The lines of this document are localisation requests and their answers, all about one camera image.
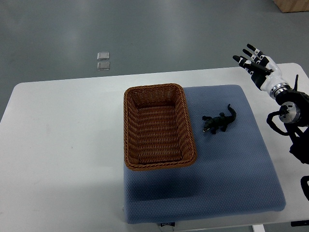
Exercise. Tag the brown wicker basket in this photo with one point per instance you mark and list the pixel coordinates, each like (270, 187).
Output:
(157, 128)

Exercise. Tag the dark toy crocodile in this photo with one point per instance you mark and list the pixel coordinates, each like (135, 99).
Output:
(221, 122)

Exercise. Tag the floor socket plate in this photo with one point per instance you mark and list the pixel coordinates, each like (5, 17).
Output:
(103, 65)
(103, 55)

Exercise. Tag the black table control panel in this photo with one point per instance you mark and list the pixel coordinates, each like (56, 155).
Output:
(300, 223)

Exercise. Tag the upper floor socket plate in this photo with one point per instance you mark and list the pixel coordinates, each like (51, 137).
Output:
(103, 55)

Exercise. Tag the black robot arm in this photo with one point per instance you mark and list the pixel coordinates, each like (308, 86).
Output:
(292, 118)

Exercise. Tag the lower floor socket plate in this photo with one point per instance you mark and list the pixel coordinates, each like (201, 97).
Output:
(103, 65)

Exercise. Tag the wooden box corner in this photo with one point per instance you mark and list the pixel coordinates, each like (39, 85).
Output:
(292, 6)

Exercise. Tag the blue foam cushion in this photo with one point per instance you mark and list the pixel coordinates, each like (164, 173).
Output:
(232, 175)

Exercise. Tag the white table leg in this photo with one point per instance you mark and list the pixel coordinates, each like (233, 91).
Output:
(258, 228)

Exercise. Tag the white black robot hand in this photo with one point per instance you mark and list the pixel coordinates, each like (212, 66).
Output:
(264, 72)

